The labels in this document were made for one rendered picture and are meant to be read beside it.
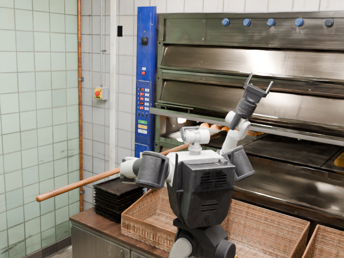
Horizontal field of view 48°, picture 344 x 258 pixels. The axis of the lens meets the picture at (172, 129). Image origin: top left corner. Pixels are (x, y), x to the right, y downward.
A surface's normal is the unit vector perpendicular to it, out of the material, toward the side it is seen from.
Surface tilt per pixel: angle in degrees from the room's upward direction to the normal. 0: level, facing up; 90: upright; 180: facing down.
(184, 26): 90
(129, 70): 90
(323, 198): 71
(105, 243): 90
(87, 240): 90
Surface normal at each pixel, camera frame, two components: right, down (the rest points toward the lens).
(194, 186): 0.35, 0.22
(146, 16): -0.58, 0.15
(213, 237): 0.60, -0.58
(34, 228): 0.82, 0.15
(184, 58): -0.52, -0.20
